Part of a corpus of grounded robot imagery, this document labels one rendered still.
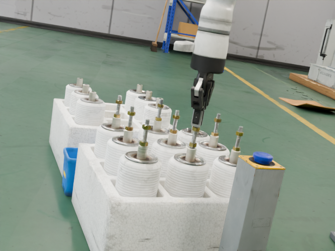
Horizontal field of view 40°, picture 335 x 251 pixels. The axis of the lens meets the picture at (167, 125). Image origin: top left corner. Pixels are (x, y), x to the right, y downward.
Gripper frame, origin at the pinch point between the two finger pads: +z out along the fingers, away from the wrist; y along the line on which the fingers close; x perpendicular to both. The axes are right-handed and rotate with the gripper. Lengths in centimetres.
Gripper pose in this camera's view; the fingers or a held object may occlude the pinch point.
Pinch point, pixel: (197, 117)
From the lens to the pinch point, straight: 105.7
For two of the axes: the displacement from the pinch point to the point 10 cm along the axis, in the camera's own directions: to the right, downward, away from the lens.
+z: -1.6, 9.6, 2.3
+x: -9.4, -2.2, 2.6
